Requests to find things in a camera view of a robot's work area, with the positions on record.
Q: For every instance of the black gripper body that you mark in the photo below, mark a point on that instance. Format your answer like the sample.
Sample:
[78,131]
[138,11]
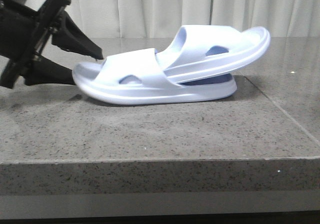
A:
[24,34]

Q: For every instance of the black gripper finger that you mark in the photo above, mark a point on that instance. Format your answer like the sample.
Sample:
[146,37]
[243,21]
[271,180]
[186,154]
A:
[46,71]
[70,38]

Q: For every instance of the light blue slipper image-right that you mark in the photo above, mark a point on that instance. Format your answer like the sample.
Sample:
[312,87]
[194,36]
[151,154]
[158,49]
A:
[135,78]

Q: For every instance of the light blue slipper image-left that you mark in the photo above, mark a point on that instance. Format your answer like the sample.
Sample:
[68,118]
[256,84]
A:
[204,51]

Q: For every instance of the white pleated curtain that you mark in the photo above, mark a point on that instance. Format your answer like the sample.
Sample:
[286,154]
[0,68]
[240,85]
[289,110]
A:
[162,18]

